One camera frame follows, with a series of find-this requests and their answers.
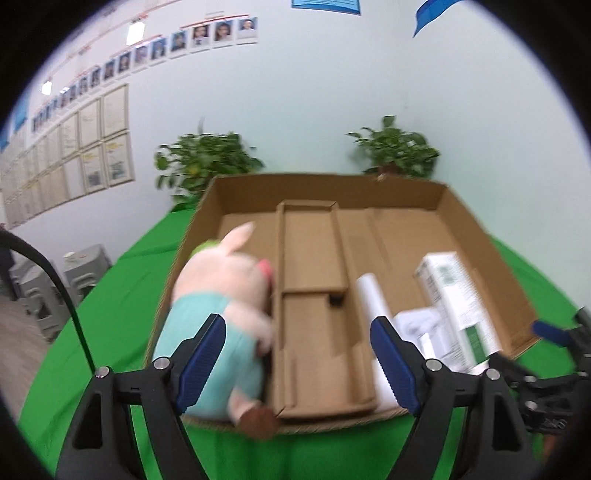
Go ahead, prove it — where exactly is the bushy green potted plant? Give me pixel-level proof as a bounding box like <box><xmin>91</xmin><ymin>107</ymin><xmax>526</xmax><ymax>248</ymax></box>
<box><xmin>154</xmin><ymin>120</ymin><xmax>266</xmax><ymax>210</ymax></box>

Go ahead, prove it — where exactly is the white plastic packet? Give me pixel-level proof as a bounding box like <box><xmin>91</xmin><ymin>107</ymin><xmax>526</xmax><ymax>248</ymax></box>
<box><xmin>392</xmin><ymin>307</ymin><xmax>455</xmax><ymax>370</ymax></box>

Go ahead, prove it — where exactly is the row of portrait photos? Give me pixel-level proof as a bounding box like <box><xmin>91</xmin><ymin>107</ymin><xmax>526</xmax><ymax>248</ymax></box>
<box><xmin>30</xmin><ymin>16</ymin><xmax>259</xmax><ymax>132</ymax></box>

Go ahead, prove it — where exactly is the white paper roll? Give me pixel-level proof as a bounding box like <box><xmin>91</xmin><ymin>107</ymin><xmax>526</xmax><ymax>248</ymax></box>
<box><xmin>355</xmin><ymin>272</ymin><xmax>407</xmax><ymax>414</ymax></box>

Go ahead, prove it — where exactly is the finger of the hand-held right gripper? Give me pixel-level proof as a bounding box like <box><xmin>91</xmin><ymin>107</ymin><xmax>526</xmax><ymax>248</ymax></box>
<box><xmin>530</xmin><ymin>307</ymin><xmax>591</xmax><ymax>370</ymax></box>
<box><xmin>489</xmin><ymin>352</ymin><xmax>591</xmax><ymax>432</ymax></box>

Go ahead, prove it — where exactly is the large cardboard box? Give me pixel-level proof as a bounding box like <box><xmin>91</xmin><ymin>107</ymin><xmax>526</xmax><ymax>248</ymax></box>
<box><xmin>143</xmin><ymin>173</ymin><xmax>541</xmax><ymax>437</ymax></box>

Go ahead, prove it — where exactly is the black cable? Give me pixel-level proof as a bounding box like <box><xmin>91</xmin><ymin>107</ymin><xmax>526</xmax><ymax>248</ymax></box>
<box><xmin>0</xmin><ymin>228</ymin><xmax>100</xmax><ymax>370</ymax></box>

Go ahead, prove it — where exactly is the cardboard insert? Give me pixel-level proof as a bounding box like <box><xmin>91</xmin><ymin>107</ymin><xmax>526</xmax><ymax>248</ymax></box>
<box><xmin>270</xmin><ymin>200</ymin><xmax>393</xmax><ymax>421</ymax></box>

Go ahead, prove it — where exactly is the white box with green label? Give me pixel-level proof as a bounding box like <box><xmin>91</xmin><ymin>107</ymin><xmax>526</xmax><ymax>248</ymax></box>
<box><xmin>413</xmin><ymin>251</ymin><xmax>504</xmax><ymax>376</ymax></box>

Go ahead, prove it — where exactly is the grey plastic stool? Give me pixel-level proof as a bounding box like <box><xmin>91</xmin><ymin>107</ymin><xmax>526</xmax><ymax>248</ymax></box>
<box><xmin>14</xmin><ymin>263</ymin><xmax>70</xmax><ymax>340</ymax></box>
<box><xmin>62</xmin><ymin>244</ymin><xmax>114</xmax><ymax>301</ymax></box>

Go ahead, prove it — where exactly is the wall of framed certificates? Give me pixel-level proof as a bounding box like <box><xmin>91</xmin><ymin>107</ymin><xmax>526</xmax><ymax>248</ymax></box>
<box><xmin>0</xmin><ymin>83</ymin><xmax>137</xmax><ymax>227</ymax></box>

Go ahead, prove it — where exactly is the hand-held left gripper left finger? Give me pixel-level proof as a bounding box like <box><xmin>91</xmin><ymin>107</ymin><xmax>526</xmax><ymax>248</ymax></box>
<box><xmin>55</xmin><ymin>313</ymin><xmax>229</xmax><ymax>480</ymax></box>

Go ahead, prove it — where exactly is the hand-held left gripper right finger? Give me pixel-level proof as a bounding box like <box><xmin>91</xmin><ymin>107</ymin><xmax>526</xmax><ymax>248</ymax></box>
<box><xmin>369</xmin><ymin>316</ymin><xmax>539</xmax><ymax>480</ymax></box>

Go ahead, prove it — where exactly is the small green potted plant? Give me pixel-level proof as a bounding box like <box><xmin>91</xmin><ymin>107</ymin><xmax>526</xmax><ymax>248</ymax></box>
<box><xmin>346</xmin><ymin>115</ymin><xmax>441</xmax><ymax>181</ymax></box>

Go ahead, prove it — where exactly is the pink plush pig toy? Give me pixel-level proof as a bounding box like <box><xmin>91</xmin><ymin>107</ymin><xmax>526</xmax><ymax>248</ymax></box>
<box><xmin>152</xmin><ymin>222</ymin><xmax>280</xmax><ymax>439</ymax></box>

